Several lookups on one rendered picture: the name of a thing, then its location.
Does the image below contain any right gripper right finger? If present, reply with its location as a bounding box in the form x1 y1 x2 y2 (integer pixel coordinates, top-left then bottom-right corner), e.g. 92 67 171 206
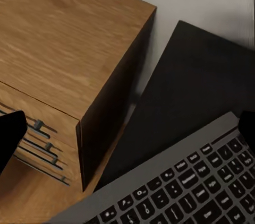
238 110 255 153

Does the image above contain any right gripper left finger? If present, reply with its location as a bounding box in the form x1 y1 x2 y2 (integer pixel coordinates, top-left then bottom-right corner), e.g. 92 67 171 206
0 110 28 174

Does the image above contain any keyboard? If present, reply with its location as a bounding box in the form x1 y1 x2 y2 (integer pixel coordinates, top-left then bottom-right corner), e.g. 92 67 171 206
43 111 255 224

